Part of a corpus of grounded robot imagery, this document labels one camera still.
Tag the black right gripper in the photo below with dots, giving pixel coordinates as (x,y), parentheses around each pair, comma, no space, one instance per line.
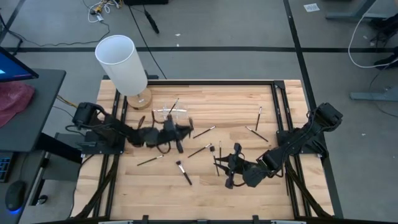
(237,166)

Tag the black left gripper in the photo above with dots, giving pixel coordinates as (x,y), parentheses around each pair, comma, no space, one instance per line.
(169,133)

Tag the thin black makeup brush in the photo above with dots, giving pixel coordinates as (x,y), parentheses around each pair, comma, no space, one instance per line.
(150,160)
(199,151)
(256,133)
(203,132)
(212,149)
(141,122)
(220,149)
(174,106)
(258,118)

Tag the thick black makeup brush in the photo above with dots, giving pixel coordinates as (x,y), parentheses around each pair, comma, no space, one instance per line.
(184,173)

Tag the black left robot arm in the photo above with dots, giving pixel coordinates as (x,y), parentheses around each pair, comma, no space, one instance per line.
(93,115)

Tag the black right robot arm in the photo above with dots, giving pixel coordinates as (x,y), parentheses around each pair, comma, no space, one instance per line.
(298,139)

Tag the clear acrylic brush organizer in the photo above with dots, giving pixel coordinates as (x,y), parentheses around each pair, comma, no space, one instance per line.
(160,112)

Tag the white shade wooden base lamp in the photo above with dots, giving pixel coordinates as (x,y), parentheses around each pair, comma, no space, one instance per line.
(121,65)

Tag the black stick-shaped device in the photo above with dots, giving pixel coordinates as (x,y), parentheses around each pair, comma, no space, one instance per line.
(152,23)

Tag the black box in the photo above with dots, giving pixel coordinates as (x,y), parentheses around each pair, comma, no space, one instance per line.
(146,2)

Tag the black side desk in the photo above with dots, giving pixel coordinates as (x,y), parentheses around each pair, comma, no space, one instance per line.
(37,118)

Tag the black caster wheel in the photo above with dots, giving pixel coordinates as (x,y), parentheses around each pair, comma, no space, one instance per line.
(42,199)

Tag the grey desk foot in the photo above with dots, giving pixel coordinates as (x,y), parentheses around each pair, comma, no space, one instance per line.
(354,15)
(373,96)

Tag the pink cloth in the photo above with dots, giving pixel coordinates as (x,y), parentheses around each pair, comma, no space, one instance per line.
(14,99)

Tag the white paper sheet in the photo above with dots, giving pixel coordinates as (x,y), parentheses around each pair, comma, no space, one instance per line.
(311,7)

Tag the black computer mouse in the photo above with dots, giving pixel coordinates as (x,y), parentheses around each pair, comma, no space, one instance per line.
(15,194)

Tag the black keyboard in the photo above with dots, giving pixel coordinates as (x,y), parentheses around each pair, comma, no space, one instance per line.
(4,166)

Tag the computer monitor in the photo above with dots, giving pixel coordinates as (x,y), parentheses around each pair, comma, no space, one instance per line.
(12,68)

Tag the black aluminium rig frame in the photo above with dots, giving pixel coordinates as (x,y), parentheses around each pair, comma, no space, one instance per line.
(217,82)

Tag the grey desk leg frame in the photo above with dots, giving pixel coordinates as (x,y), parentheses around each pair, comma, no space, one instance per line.
(62,168)

